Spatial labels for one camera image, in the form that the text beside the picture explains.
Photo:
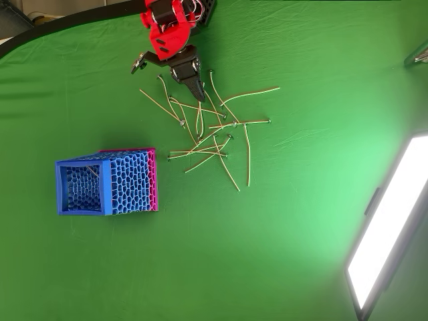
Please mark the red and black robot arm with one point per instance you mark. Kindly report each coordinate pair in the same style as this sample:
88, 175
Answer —
167, 36

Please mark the blue and pink mesh basket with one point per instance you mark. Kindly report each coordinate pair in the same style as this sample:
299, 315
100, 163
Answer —
130, 180

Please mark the black perforated base block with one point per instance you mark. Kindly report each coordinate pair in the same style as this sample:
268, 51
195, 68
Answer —
208, 11

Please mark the white and yellow item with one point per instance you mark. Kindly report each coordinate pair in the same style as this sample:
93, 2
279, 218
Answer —
43, 18

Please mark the green cloth with black rim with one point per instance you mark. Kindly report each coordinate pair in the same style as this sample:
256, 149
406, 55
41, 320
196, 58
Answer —
214, 250

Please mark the dark grey chair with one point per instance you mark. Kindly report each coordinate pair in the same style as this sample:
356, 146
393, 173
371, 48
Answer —
13, 20

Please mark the chrome stand pole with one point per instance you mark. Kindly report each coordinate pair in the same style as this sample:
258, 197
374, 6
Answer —
418, 57

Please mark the bright LED light panel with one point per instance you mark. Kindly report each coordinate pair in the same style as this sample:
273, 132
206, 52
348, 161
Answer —
384, 234

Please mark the small wrist camera board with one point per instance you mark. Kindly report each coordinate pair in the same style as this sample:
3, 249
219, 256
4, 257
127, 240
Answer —
137, 63

